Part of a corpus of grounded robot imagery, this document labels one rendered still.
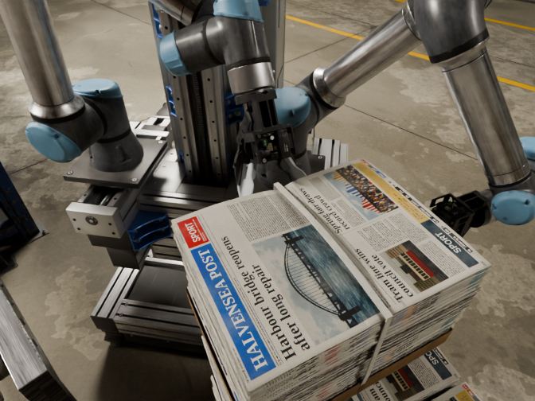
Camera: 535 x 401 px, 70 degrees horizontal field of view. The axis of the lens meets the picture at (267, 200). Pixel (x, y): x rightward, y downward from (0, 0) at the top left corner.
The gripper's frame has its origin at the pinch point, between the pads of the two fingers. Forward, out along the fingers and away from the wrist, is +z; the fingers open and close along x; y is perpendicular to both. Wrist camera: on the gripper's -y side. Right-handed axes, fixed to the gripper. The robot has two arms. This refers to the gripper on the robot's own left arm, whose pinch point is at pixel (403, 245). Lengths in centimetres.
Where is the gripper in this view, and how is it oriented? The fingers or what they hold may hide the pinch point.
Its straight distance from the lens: 88.0
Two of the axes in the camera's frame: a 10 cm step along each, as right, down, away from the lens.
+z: -9.1, 2.8, -3.1
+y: 0.0, -7.5, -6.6
